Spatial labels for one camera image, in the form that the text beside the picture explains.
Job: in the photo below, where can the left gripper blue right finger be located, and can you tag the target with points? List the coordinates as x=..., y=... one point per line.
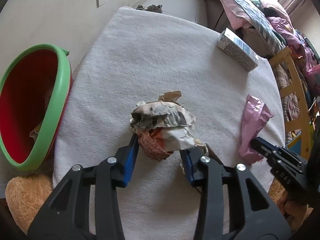
x=233, y=203

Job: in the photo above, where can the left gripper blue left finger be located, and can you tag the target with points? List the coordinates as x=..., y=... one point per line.
x=84, y=204

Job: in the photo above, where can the pink foil wrapper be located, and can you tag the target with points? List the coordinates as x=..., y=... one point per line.
x=255, y=116

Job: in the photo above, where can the newspaper ball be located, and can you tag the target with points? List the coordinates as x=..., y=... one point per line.
x=163, y=126

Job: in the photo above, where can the white blue milk carton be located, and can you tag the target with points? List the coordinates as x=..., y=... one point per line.
x=238, y=50

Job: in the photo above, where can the dark brown carton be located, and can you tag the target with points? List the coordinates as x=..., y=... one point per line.
x=210, y=154

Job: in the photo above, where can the tan fuzzy sleeve right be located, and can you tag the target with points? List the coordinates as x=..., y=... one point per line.
x=298, y=213

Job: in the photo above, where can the red bucket green rim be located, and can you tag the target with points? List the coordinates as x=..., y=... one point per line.
x=34, y=93

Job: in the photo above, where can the purple clothes pile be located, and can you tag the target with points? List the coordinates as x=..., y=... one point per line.
x=298, y=44

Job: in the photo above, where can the white towel mat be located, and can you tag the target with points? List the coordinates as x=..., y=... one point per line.
x=138, y=57

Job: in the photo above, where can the grey shoe left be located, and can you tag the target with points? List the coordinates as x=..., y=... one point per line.
x=140, y=7

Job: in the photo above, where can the grey shoe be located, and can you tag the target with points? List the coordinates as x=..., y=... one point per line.
x=155, y=8
x=140, y=7

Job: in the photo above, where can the grey shoe right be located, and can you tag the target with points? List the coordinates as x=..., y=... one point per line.
x=155, y=8

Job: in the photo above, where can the wooden chair frame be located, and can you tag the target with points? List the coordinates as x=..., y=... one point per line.
x=294, y=90

